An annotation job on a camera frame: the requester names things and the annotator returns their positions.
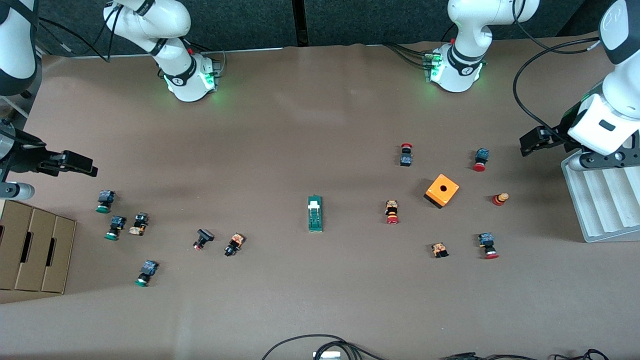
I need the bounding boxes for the green rail with white clip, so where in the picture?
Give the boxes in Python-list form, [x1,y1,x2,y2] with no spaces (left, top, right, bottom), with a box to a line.
[307,195,324,233]

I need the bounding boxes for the green pushbutton with blue block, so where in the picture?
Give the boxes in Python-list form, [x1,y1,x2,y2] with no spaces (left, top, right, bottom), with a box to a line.
[95,189,116,214]
[134,259,159,288]
[104,215,127,241]

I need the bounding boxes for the grey side rack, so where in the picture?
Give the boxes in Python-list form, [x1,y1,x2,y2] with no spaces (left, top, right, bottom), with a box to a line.
[0,92,32,135]

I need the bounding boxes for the black pushbutton with beige block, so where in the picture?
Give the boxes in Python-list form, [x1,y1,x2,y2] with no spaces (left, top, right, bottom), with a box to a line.
[128,212,150,237]

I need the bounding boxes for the grey ribbed tray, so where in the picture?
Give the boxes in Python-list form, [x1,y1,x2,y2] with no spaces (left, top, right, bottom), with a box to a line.
[561,152,640,244]

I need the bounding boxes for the brown cardboard box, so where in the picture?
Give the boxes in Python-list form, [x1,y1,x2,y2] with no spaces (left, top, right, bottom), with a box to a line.
[0,199,77,295]

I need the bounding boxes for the black square pushbutton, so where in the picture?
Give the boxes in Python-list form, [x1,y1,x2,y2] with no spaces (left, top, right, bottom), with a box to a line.
[192,228,215,251]

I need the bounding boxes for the black pushbutton with orange block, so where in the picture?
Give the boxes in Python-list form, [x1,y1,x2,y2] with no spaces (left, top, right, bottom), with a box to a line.
[224,232,246,258]

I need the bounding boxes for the brown paper table cover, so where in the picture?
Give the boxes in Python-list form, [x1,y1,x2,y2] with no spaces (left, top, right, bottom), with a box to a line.
[0,30,640,360]

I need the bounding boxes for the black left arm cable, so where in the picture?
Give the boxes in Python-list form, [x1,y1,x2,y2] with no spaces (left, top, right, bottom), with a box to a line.
[511,0,601,132]

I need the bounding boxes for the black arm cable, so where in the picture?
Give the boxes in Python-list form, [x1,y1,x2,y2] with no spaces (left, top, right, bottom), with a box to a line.
[511,0,601,132]
[36,2,116,64]

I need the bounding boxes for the orange button enclosure box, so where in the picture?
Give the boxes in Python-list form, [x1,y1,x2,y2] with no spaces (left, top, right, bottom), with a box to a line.
[423,173,460,209]

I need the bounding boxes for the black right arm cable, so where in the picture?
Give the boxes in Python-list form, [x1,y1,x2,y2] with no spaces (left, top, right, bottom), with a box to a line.
[36,2,116,64]

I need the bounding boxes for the black left base cable bundle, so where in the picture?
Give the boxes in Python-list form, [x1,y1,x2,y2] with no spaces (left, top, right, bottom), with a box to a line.
[384,42,433,71]

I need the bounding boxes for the black base cable bundle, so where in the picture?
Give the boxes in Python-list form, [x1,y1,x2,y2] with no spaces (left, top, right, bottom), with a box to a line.
[384,42,433,71]
[187,40,227,78]

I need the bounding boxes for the black right base cable bundle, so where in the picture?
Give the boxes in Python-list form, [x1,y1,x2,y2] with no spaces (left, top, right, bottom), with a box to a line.
[187,40,227,78]

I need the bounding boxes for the black cable with plug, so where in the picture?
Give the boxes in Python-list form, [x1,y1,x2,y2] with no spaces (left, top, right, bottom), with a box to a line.
[439,348,612,360]

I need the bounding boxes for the black vertical post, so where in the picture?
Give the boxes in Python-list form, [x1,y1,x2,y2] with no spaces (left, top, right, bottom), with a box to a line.
[292,0,309,47]

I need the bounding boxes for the black looped cable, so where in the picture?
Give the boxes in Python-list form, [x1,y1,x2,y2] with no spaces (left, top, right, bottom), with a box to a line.
[261,333,388,360]

